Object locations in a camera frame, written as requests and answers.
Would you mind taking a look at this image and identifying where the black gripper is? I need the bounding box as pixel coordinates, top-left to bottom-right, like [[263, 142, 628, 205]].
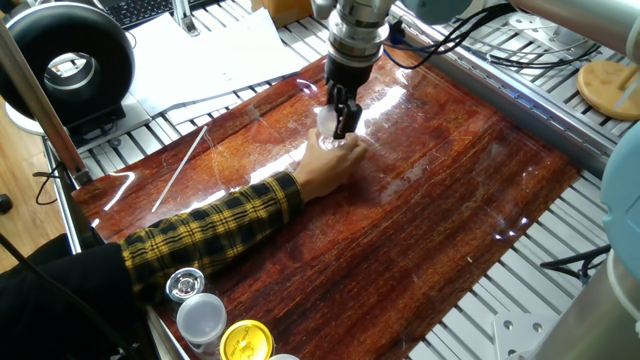
[[323, 53, 378, 140]]

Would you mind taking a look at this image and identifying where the frosted white jar lid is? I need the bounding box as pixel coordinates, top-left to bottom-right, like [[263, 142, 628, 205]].
[[316, 103, 347, 140]]

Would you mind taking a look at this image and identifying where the small clear jar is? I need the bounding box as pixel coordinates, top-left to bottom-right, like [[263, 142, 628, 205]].
[[317, 133, 352, 152]]

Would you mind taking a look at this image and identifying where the yellow black plaid-sleeved forearm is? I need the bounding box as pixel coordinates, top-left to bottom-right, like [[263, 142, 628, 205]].
[[119, 171, 305, 307]]

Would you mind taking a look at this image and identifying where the jar with silver lid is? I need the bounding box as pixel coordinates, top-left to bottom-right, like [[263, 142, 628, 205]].
[[164, 267, 207, 314]]

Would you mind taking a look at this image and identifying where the jar with frosted lid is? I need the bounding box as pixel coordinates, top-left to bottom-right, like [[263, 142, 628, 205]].
[[175, 292, 229, 357]]

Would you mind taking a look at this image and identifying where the jar with gold lid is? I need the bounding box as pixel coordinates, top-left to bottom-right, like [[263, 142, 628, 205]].
[[218, 319, 276, 360]]

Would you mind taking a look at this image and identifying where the bare person's hand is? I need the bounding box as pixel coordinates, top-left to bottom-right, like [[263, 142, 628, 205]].
[[293, 128, 369, 204]]

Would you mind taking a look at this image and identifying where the brown cardboard box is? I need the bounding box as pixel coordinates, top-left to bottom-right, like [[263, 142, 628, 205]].
[[249, 0, 315, 29]]

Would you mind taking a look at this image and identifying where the white paper sheet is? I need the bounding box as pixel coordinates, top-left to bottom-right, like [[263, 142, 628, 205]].
[[164, 92, 251, 126], [127, 7, 310, 119]]

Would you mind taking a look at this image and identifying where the thin white rod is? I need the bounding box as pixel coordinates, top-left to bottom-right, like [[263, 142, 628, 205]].
[[151, 124, 209, 214]]

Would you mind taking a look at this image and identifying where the silver mounting plate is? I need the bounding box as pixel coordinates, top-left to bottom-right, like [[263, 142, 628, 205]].
[[507, 9, 601, 51]]

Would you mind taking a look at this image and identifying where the white device base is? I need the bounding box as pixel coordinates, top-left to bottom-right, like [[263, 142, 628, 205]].
[[4, 92, 154, 154]]

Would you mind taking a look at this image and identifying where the black keyboard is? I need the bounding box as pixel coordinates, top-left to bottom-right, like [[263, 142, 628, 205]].
[[97, 0, 221, 30]]

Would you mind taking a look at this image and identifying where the round wooden stand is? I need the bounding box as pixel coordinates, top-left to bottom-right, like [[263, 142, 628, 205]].
[[576, 59, 640, 122]]

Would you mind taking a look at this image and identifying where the person's black garment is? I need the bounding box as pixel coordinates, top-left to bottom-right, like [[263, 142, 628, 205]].
[[0, 233, 139, 360]]

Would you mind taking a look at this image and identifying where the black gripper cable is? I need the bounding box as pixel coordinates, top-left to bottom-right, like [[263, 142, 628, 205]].
[[382, 3, 516, 71]]

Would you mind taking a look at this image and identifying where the silver aluminium frame rail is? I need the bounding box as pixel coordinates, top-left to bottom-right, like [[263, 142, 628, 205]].
[[389, 7, 640, 189]]

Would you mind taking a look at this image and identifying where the aluminium bracket post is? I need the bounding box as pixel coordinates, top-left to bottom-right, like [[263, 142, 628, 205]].
[[171, 0, 202, 38]]

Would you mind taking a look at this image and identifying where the black cable bundle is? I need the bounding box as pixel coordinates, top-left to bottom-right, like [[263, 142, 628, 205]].
[[487, 42, 601, 70]]

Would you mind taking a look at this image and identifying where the black ring-shaped device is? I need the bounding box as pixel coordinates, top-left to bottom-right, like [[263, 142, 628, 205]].
[[0, 2, 136, 149]]

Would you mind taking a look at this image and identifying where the black cable with blue plug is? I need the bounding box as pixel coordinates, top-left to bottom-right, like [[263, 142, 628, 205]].
[[539, 243, 612, 286]]

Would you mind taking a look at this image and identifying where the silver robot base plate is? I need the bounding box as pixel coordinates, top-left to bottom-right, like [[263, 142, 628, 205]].
[[492, 312, 561, 360]]

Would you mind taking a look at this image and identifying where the aluminium frame strut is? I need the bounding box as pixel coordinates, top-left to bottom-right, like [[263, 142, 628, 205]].
[[0, 19, 95, 187]]

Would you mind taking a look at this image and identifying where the black floor cable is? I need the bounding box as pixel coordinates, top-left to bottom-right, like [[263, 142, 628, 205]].
[[32, 160, 66, 206]]

